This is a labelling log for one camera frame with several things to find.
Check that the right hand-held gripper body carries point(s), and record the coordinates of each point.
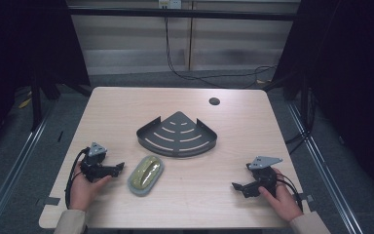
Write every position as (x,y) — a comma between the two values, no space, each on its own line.
(264,177)

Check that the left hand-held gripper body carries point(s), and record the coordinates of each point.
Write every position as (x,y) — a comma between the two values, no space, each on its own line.
(92,162)

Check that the yellow-green oval soap box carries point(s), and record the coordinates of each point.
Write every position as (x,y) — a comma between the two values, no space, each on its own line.
(145,175)

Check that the black metal corner shelf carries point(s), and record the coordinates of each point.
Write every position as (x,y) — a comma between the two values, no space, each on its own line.
(177,138)

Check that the person's left hand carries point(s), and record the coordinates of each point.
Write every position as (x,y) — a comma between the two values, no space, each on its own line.
(82,191)

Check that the person's right hand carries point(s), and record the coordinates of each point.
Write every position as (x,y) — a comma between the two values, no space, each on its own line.
(284,201)

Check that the black metal stand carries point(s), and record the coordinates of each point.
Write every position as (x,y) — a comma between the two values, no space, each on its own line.
(36,104)

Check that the yellow floor scrap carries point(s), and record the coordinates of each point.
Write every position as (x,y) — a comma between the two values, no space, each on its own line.
(24,103)

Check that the black curtain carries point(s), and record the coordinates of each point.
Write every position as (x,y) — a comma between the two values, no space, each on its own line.
(19,48)
(350,81)

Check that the grey table edge bracket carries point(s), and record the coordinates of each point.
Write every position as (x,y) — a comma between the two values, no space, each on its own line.
(50,201)
(306,197)

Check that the metal floor rail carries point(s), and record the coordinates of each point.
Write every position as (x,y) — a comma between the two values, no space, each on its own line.
(9,178)
(331,182)

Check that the black horizontal frame bar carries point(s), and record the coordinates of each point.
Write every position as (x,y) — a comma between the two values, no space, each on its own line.
(181,14)

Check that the white wall socket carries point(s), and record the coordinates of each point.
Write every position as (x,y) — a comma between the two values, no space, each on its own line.
(169,4)

